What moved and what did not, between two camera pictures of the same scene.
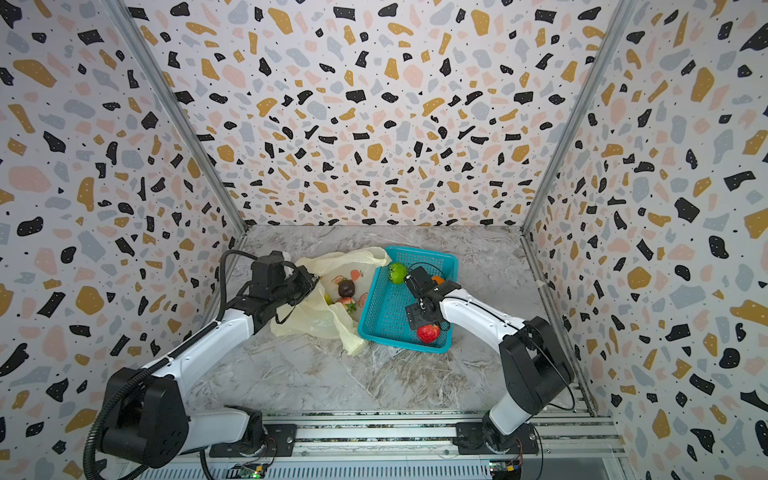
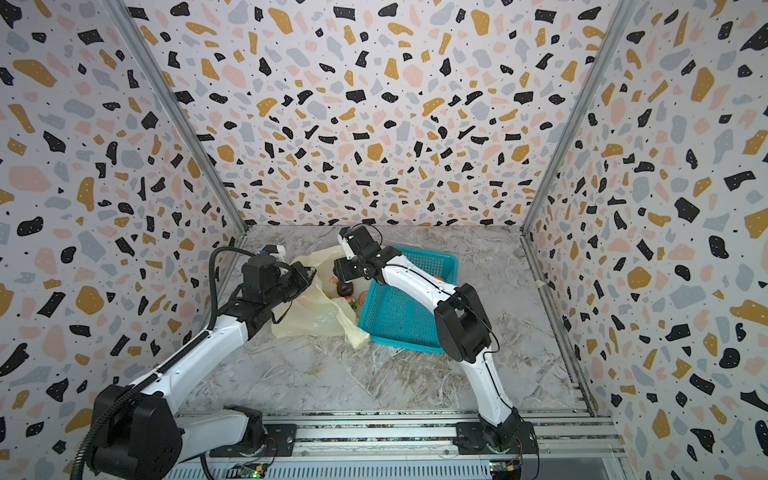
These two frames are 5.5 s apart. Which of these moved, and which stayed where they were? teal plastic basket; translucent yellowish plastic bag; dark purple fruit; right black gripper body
Moved: right black gripper body
Stayed: teal plastic basket; translucent yellowish plastic bag; dark purple fruit
